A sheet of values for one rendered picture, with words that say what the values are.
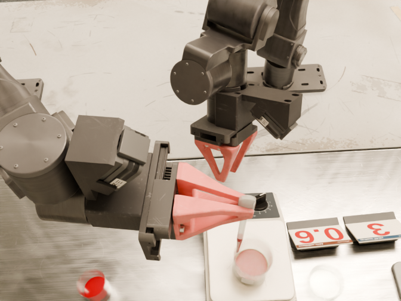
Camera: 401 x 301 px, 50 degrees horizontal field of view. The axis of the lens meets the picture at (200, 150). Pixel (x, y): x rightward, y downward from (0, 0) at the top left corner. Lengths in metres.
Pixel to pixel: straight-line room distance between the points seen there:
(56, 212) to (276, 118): 0.30
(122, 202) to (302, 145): 0.53
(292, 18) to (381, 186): 0.34
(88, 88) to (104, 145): 0.63
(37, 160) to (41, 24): 0.80
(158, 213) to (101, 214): 0.05
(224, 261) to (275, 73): 0.40
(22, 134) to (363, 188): 0.62
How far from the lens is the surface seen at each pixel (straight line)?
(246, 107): 0.60
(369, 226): 0.79
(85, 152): 0.34
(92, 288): 0.73
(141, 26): 1.07
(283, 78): 0.89
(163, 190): 0.39
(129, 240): 0.76
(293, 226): 0.77
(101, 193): 0.40
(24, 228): 0.83
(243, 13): 0.55
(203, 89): 0.52
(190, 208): 0.39
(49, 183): 0.37
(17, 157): 0.36
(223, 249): 0.65
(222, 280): 0.64
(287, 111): 0.56
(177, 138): 0.85
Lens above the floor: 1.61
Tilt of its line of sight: 58 degrees down
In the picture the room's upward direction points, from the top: 3 degrees counter-clockwise
